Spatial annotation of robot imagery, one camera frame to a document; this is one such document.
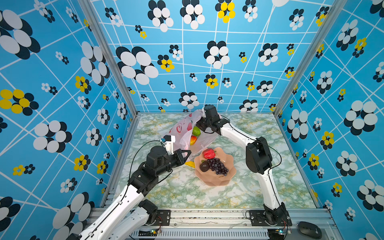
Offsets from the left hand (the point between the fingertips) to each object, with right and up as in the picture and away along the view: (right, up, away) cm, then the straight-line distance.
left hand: (192, 152), depth 68 cm
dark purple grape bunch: (+13, -11, +17) cm, 24 cm away
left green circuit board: (-21, -39, +2) cm, 44 cm away
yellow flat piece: (-2, -11, +23) cm, 25 cm away
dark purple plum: (+6, -11, +16) cm, 21 cm away
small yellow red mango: (0, +3, +31) cm, 31 cm away
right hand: (-1, +16, +26) cm, 31 cm away
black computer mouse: (+55, -37, +1) cm, 66 cm away
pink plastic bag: (-7, +9, +21) cm, 24 cm away
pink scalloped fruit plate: (+10, -18, +18) cm, 27 cm away
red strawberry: (+9, -5, +20) cm, 23 cm away
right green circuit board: (+40, -39, +2) cm, 56 cm away
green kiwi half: (+2, +9, +33) cm, 35 cm away
